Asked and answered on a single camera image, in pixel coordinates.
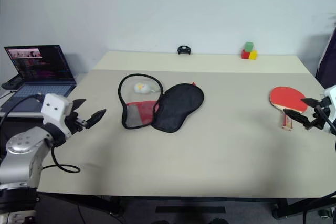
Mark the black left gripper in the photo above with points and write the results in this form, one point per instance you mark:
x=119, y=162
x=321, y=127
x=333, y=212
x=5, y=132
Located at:
x=74, y=121

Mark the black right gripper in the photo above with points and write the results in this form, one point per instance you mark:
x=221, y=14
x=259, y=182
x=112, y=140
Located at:
x=319, y=119

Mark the red table tennis paddle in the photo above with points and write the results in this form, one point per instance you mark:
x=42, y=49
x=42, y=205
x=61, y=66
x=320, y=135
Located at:
x=284, y=96

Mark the red black mesh pouch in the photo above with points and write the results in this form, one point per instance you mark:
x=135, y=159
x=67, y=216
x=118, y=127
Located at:
x=181, y=103

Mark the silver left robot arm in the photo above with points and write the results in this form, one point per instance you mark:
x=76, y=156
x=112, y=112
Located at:
x=18, y=161

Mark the black office chair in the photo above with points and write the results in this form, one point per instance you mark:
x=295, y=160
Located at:
x=328, y=64

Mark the open dark laptop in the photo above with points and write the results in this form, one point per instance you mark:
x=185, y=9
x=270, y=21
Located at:
x=36, y=64

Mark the yellow cube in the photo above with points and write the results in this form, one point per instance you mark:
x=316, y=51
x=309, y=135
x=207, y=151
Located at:
x=253, y=55

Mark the red cube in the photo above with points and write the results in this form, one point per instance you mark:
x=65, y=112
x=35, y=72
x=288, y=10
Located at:
x=245, y=54

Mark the black game controller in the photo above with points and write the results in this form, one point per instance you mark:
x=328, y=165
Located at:
x=10, y=84

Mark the green cube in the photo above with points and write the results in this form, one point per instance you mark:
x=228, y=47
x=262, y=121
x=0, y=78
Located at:
x=249, y=46

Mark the grey caster wheel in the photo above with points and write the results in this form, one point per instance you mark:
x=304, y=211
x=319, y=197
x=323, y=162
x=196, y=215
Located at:
x=324, y=213

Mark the small black plastic object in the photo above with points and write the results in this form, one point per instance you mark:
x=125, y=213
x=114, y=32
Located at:
x=184, y=50

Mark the dark rounded shape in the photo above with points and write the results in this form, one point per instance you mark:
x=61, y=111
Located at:
x=220, y=221

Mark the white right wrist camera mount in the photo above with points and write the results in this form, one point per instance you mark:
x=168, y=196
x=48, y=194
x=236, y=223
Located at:
x=331, y=95

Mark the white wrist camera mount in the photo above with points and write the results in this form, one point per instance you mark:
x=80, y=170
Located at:
x=331, y=95
x=53, y=111

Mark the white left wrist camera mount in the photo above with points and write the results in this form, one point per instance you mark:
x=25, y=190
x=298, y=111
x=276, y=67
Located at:
x=53, y=111

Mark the black table frame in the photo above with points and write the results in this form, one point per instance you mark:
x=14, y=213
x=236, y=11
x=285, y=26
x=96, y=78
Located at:
x=283, y=207

